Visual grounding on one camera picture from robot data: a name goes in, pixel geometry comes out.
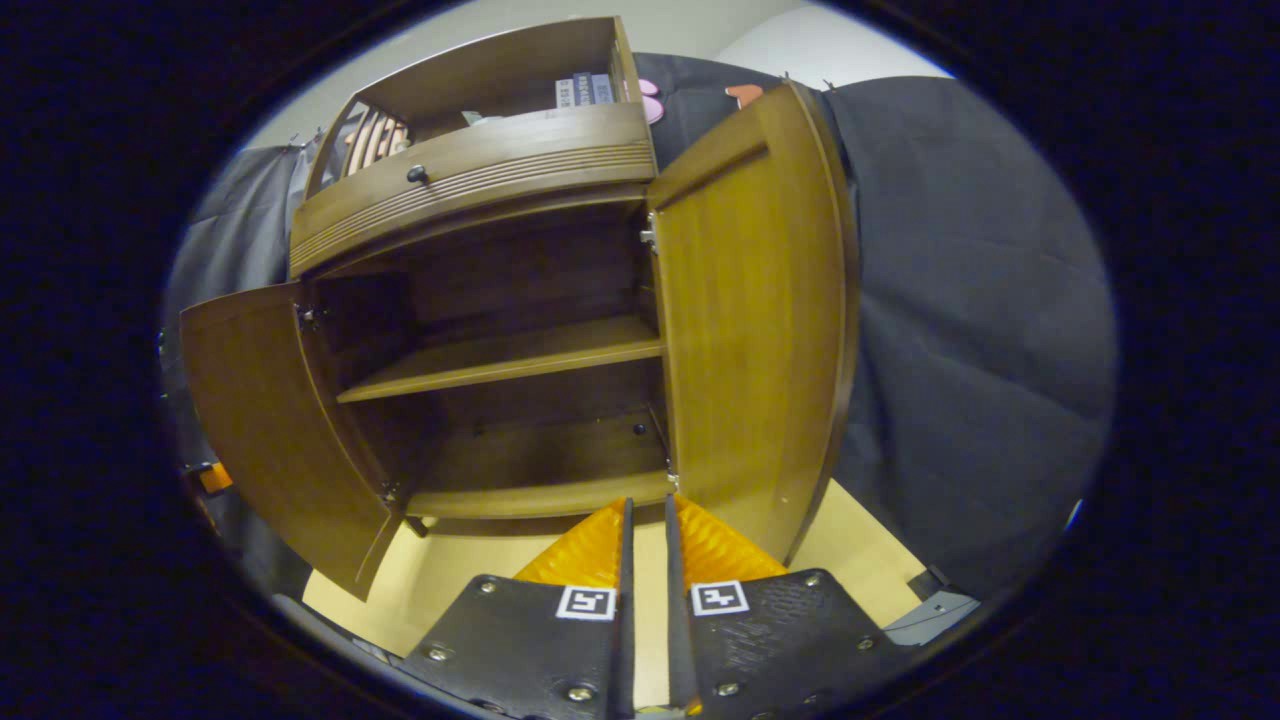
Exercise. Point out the grey flat object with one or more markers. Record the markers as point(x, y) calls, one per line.
point(930, 618)

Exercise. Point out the black backdrop cloth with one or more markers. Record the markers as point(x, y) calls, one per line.
point(980, 300)

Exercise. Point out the grey white book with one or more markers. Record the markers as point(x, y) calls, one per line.
point(564, 92)

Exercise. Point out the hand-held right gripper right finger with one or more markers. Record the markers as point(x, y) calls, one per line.
point(770, 650)

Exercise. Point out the wooden cabinet drawer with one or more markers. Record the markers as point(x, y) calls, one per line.
point(470, 180)

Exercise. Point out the black drawer knob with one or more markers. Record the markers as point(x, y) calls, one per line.
point(418, 174)

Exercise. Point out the wooden cabinet shelf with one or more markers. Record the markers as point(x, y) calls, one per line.
point(500, 360)

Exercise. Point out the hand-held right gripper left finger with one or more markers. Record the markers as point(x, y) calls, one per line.
point(525, 650)

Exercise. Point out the wooden double-door shoe cabinet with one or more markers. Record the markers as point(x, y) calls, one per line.
point(500, 160)

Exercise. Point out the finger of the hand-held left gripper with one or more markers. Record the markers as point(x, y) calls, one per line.
point(215, 478)

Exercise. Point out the wooden shoe cabinet door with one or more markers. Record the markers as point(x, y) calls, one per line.
point(270, 420)
point(750, 320)

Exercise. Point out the light blue book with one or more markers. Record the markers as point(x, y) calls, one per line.
point(602, 87)

